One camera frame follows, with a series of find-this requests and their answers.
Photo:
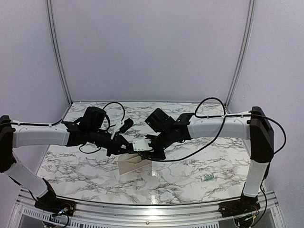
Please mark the aluminium front rail frame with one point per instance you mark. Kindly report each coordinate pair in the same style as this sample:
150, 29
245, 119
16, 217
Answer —
89, 214

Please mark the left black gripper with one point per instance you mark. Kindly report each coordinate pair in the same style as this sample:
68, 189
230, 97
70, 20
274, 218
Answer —
116, 145

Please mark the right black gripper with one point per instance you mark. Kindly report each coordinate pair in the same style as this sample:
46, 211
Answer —
147, 154

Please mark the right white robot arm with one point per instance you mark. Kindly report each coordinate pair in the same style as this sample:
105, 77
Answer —
251, 125

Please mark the right aluminium corner post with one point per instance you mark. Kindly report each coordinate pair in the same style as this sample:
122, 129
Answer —
242, 52

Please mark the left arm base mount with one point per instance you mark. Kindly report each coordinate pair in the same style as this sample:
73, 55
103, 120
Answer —
50, 202

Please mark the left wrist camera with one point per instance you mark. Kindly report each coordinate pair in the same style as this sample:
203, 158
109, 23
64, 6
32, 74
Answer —
122, 127

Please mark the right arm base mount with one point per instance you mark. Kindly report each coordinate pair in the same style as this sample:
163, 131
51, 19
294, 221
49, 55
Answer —
239, 206

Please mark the aluminium corner post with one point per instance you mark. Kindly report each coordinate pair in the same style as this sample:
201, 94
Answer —
56, 49
242, 52

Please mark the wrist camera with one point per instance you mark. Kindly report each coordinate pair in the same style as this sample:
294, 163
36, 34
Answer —
122, 127
142, 145

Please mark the small green white sticker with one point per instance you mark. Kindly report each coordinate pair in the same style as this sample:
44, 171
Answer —
207, 177

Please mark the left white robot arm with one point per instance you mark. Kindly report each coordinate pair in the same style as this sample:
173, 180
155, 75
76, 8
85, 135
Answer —
14, 134

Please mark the left aluminium corner post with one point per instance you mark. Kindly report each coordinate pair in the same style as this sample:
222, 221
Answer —
56, 49

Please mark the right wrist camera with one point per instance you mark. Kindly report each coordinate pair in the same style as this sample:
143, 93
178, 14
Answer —
142, 145

